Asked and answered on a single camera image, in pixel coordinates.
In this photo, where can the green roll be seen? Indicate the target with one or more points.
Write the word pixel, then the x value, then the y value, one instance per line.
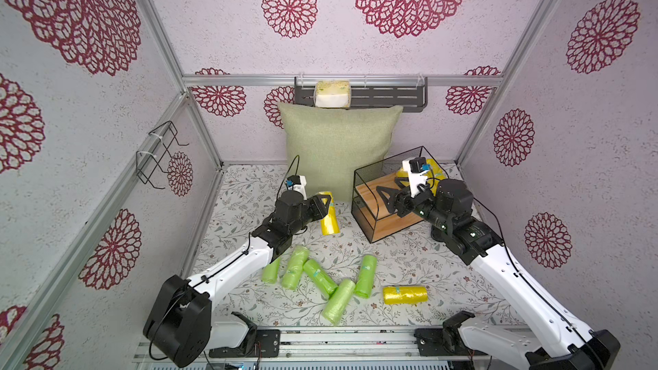
pixel 294 270
pixel 366 277
pixel 270 274
pixel 338 302

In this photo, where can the grey wall rack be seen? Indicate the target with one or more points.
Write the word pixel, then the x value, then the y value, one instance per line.
pixel 413 99

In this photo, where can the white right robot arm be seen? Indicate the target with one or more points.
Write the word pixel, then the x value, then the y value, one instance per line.
pixel 559 340

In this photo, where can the green cushion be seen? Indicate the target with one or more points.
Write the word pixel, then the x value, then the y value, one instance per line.
pixel 331 143

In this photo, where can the green roll right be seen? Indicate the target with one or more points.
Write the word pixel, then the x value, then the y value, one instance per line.
pixel 366 277

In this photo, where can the metal base rail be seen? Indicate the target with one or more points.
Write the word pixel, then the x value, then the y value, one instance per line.
pixel 357 347

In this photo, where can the white yellow sponge pack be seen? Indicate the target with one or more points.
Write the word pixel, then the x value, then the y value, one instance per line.
pixel 332 95

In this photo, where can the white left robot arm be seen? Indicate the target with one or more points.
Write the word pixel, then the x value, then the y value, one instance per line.
pixel 181 323

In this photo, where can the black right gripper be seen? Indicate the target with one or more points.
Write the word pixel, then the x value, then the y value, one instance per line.
pixel 403 203

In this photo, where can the green roll front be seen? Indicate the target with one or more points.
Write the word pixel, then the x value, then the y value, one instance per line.
pixel 338 302

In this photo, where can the green roll far left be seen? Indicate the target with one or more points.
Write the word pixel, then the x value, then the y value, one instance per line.
pixel 270 274

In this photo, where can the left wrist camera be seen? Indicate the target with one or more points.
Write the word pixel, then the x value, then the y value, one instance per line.
pixel 296 183

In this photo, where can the yellow roll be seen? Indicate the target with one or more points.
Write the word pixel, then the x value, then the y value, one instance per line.
pixel 329 225
pixel 397 295
pixel 435 175

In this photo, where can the green roll middle diagonal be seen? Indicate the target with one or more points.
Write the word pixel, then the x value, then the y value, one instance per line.
pixel 320 278

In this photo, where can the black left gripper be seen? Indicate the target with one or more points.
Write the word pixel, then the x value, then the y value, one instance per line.
pixel 315 203

